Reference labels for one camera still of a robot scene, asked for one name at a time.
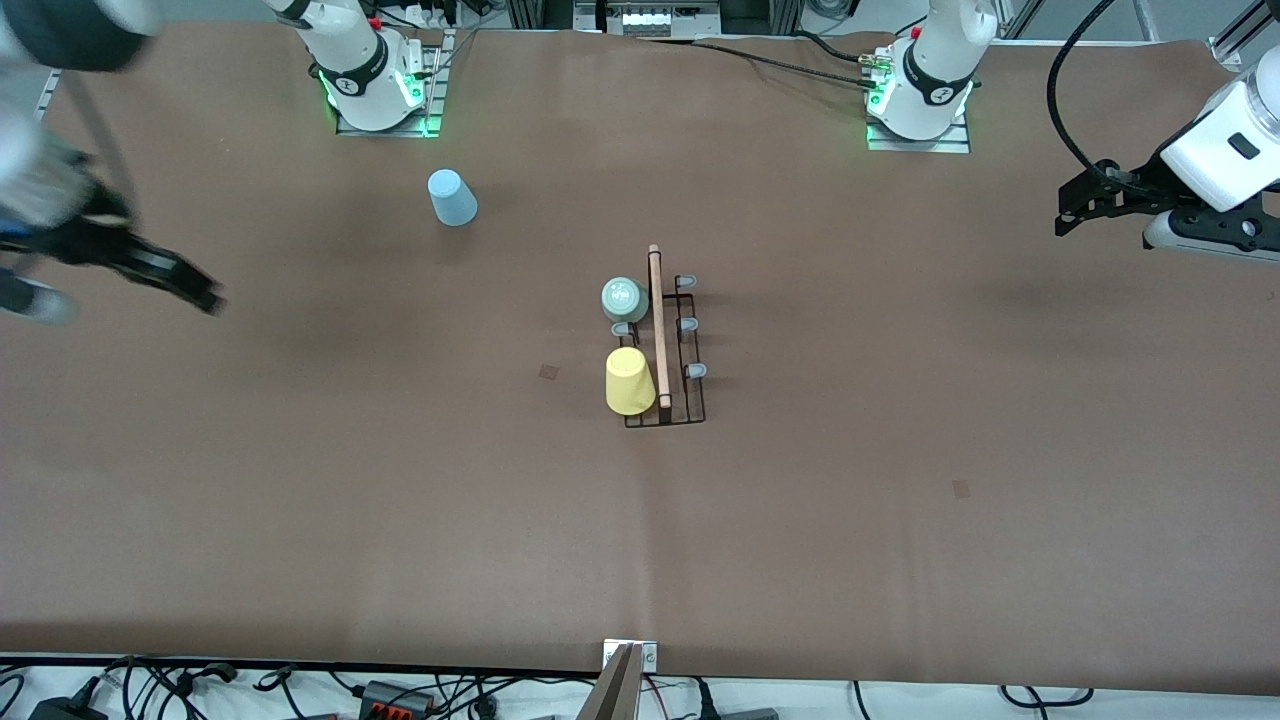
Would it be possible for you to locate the mint green plastic cup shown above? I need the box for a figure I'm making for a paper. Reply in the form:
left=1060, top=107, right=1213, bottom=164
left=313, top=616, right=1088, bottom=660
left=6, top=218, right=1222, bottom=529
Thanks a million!
left=600, top=276, right=650, bottom=324

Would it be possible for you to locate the black wire cup holder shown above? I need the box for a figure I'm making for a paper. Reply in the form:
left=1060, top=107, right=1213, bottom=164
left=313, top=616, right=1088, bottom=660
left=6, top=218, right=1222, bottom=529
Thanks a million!
left=611, top=243, right=710, bottom=430

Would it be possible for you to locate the yellow plastic cup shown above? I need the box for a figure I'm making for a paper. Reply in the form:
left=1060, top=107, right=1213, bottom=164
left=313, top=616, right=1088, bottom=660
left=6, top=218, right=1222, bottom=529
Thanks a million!
left=605, top=346, right=658, bottom=417

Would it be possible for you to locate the light blue plastic cup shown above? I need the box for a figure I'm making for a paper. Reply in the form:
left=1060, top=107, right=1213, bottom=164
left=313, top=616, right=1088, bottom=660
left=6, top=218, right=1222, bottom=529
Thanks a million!
left=427, top=168, right=479, bottom=228

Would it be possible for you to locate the black power adapter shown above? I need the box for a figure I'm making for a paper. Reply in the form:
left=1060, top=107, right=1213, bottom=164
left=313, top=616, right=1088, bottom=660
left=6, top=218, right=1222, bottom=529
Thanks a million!
left=28, top=697, right=109, bottom=720

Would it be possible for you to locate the orange black connector block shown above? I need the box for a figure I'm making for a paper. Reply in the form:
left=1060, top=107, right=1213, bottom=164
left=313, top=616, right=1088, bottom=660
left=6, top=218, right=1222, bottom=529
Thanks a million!
left=358, top=680, right=437, bottom=717

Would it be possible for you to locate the brown table cover sheet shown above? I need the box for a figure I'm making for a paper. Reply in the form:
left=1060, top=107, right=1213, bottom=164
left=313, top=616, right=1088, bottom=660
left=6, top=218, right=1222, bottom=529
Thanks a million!
left=0, top=22, right=1280, bottom=696

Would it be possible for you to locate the white multi-socket power strip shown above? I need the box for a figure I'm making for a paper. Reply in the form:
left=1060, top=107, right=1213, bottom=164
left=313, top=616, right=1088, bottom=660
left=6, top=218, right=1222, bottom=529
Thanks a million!
left=598, top=0, right=723, bottom=39

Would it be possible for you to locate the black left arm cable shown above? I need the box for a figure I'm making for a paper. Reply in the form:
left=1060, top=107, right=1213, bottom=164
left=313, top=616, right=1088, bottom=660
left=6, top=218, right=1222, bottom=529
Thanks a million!
left=1046, top=0, right=1126, bottom=181

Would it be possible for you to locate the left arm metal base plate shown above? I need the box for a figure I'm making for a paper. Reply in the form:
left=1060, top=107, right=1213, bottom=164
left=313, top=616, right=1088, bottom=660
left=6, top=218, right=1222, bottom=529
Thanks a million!
left=866, top=110, right=973, bottom=154

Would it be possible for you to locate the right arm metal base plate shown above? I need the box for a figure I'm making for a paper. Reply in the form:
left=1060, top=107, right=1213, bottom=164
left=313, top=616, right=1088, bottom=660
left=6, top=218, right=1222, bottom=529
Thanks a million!
left=335, top=30, right=446, bottom=138

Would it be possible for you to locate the black base power cable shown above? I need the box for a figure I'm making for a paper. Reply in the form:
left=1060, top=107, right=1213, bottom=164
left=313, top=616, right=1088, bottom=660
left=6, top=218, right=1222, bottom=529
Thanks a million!
left=640, top=35, right=886, bottom=91

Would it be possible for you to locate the grey camera support beam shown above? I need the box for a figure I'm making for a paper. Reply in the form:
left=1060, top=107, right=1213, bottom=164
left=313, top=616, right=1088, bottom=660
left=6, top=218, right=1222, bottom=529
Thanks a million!
left=575, top=643, right=646, bottom=720

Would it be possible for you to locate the small metal edge bracket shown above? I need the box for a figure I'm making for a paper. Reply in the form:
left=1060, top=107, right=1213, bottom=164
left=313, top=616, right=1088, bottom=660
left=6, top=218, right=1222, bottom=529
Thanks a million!
left=602, top=640, right=659, bottom=673

